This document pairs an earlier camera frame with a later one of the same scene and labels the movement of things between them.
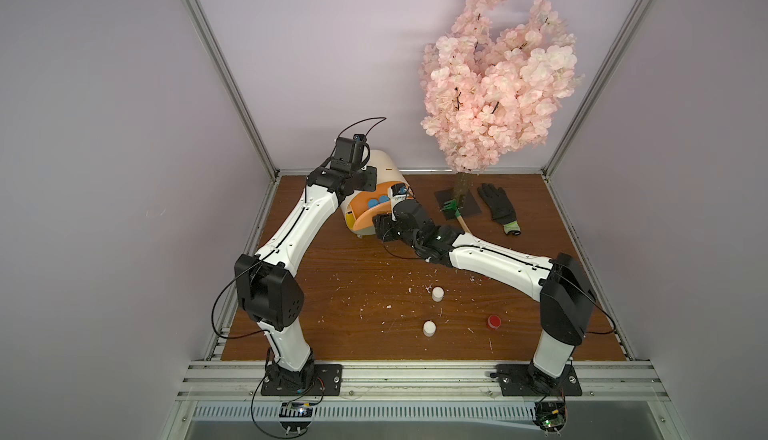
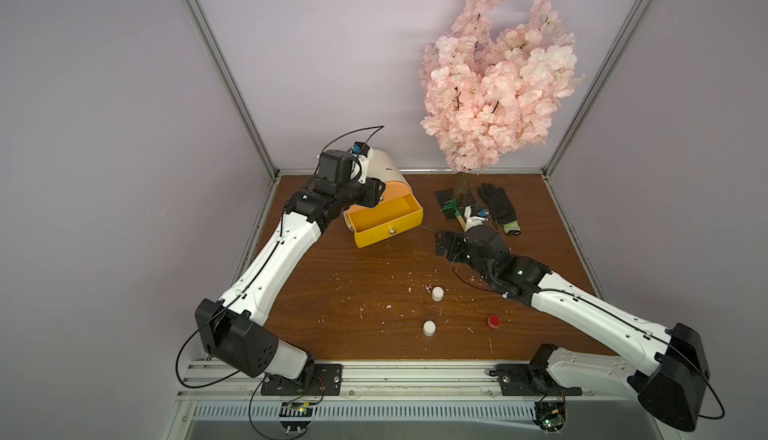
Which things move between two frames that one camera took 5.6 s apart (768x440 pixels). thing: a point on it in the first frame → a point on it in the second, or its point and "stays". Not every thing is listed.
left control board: x=295 y=410 stays
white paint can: x=429 y=328 stays
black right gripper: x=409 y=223 → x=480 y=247
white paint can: x=438 y=294 stays
